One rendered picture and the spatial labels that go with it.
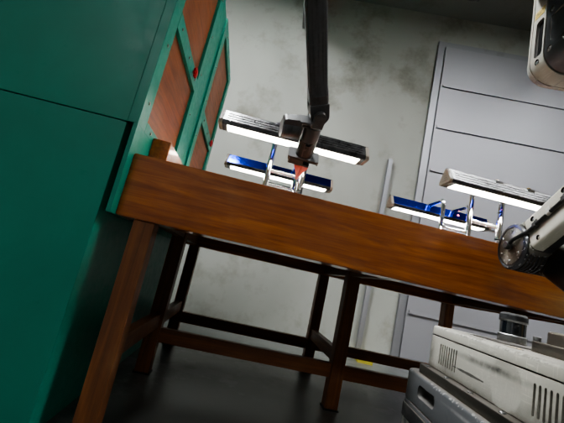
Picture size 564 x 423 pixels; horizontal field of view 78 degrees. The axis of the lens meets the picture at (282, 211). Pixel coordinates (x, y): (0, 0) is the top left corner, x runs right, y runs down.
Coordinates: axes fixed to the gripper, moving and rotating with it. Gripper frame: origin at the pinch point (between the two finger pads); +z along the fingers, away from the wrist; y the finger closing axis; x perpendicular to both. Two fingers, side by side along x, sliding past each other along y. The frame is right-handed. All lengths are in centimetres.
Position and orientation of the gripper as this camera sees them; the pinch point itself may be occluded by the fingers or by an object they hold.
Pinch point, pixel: (296, 176)
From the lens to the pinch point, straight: 121.8
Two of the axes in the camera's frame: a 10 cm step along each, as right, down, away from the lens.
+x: -1.0, 6.3, -7.7
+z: -2.4, 7.4, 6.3
